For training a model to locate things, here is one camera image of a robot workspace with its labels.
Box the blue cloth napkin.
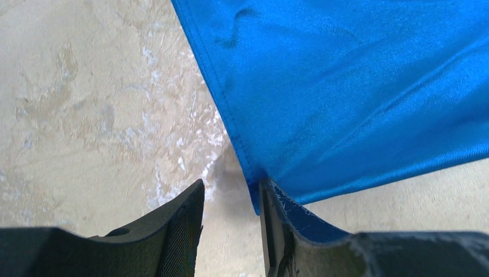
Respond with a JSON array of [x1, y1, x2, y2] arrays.
[[172, 0, 488, 209]]

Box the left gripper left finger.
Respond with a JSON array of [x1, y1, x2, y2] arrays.
[[1, 180, 205, 276]]

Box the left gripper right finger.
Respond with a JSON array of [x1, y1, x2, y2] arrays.
[[259, 179, 488, 276]]

